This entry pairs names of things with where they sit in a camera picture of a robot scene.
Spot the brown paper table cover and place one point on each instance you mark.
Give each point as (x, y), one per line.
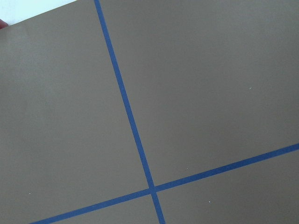
(151, 112)

